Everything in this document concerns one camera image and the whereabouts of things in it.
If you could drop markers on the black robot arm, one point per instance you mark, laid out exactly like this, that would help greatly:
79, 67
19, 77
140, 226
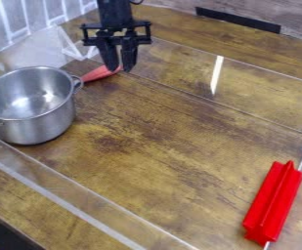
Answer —
115, 13

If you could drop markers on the silver metal pot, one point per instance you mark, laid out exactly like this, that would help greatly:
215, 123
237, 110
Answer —
36, 104

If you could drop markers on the red plastic bracket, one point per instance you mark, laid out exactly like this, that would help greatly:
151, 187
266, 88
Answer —
270, 207

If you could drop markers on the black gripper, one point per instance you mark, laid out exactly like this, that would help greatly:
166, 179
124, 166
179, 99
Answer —
106, 38

